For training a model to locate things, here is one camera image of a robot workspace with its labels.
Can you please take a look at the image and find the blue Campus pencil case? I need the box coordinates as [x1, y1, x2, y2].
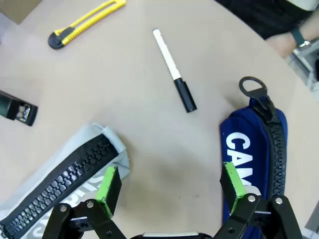
[219, 76, 289, 239]

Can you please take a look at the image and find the white marker with black cap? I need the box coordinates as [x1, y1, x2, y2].
[152, 28, 198, 114]

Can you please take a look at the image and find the yellow utility knife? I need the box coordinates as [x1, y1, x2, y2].
[47, 0, 127, 49]

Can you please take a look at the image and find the person's left forearm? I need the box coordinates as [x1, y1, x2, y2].
[299, 11, 319, 43]

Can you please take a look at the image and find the person's black shirt torso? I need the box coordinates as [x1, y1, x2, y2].
[216, 0, 319, 40]

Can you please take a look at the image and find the black stapler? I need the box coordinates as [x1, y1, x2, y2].
[0, 90, 39, 127]

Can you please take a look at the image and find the dark wristwatch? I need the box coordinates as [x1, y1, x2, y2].
[291, 26, 312, 48]

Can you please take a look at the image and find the grey Campus pencil case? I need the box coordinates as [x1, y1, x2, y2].
[0, 122, 132, 239]

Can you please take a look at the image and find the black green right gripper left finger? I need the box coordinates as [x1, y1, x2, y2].
[43, 166, 125, 239]

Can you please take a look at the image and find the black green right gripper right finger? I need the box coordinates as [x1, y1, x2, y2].
[214, 161, 304, 239]

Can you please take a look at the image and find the person's left hand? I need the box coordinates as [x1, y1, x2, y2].
[265, 32, 299, 59]

